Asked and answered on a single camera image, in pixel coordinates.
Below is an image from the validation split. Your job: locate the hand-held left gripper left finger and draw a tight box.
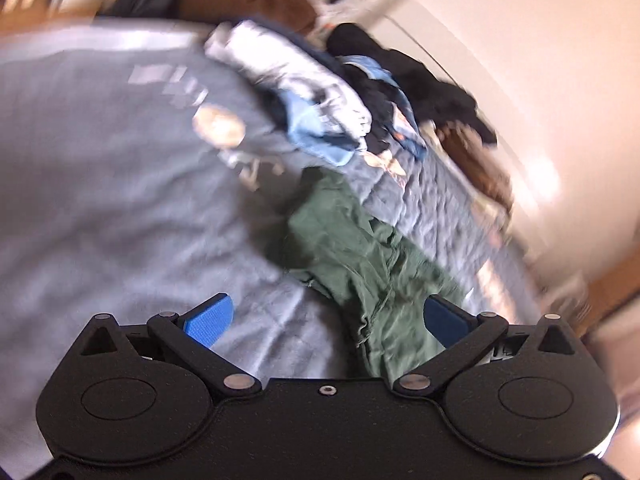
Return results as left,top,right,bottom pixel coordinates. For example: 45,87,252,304
79,292,263,403

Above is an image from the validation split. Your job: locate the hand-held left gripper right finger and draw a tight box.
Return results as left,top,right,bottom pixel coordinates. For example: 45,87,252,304
392,294,587,398

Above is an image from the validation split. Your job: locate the green t-shirt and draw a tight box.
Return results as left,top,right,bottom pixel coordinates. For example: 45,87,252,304
286,165,477,382

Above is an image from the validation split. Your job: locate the stack of folded brown clothes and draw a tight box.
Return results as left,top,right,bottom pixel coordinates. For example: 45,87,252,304
434,120,517,212

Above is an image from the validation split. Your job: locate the grey printed quilt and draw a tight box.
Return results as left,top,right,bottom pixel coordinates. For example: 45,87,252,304
0,17,548,480

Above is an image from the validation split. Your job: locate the blue patterned garment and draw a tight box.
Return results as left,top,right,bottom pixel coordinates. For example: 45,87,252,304
339,55,429,162

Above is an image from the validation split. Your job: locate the light blue garment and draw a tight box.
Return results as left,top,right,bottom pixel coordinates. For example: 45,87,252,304
284,92,362,167

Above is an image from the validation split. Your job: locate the black jacket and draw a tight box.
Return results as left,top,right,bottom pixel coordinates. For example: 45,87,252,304
326,22,499,147

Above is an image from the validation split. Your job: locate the white garment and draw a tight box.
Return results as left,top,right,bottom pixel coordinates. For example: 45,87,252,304
204,20,374,144

